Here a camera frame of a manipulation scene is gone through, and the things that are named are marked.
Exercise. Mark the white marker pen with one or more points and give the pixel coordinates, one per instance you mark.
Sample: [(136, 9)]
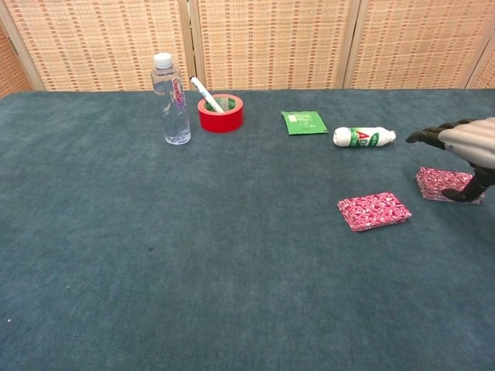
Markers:
[(203, 92)]

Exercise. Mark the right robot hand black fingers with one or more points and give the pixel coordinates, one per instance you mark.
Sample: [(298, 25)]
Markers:
[(472, 139)]

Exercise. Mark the red tape roll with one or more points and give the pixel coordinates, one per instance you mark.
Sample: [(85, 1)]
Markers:
[(220, 121)]

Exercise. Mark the blue felt table cover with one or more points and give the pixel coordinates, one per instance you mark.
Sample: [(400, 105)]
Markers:
[(193, 251)]

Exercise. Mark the green foil packet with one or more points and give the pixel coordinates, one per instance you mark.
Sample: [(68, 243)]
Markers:
[(305, 123)]

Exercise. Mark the small white drink bottle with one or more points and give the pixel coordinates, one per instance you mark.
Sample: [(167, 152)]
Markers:
[(363, 137)]

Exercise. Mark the woven bamboo screen panel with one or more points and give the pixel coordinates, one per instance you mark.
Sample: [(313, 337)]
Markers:
[(488, 75), (417, 42), (96, 42), (274, 42), (9, 73)]

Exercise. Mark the clear plastic water bottle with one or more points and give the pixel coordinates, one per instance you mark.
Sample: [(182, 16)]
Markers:
[(176, 112)]

